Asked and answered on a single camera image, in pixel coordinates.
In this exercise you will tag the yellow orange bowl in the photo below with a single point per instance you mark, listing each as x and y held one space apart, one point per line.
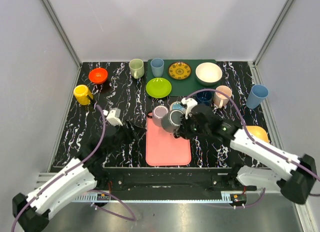
258 132

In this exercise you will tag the yellow patterned plate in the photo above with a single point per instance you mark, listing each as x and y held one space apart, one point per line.
179 70

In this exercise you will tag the pink mug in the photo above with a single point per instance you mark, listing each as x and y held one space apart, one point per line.
219 99

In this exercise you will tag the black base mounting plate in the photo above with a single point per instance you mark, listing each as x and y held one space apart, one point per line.
218 179

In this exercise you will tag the light green mug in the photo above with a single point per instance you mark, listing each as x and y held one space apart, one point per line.
136 67

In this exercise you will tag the dark green mat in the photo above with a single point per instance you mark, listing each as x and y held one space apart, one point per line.
182 87

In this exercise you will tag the right aluminium frame post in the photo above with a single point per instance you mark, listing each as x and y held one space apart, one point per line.
274 29

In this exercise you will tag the front aluminium rail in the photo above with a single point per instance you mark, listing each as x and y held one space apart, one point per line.
215 197

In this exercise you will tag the left aluminium frame post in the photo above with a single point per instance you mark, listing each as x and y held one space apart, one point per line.
60 30

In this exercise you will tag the lime green plate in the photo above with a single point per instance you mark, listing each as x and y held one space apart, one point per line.
158 88

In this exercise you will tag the white bowl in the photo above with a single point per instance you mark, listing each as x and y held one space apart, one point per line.
208 74

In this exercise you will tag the yellow mug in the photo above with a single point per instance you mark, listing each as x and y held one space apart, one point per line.
83 95

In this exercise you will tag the blue cup at right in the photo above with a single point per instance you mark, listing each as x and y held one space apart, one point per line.
256 96

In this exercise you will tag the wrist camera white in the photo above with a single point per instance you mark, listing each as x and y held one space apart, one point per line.
113 116
190 103

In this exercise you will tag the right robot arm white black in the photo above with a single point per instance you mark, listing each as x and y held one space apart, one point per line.
291 175

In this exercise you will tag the red bowl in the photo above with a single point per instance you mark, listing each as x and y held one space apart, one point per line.
98 75

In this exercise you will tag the purple mug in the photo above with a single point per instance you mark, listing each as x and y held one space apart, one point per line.
158 113

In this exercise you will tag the light blue mug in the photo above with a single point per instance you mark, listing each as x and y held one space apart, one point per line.
177 106

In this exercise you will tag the pink tray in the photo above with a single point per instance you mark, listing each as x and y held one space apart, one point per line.
163 149

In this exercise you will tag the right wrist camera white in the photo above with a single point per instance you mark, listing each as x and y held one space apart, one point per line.
190 103

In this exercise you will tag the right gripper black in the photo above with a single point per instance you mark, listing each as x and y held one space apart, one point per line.
183 131

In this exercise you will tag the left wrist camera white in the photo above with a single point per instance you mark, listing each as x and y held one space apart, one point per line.
113 116

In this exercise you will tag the aluminium frame post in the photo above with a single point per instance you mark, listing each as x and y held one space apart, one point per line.
60 30
274 29

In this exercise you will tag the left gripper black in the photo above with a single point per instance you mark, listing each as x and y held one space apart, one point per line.
130 128

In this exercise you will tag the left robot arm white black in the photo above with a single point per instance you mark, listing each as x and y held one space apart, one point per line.
83 173

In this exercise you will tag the navy blue mug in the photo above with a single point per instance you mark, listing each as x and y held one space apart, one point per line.
204 97

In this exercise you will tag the blue cup on mat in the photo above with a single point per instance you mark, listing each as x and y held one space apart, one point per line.
157 67

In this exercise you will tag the grey mug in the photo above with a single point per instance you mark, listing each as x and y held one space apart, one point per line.
172 120

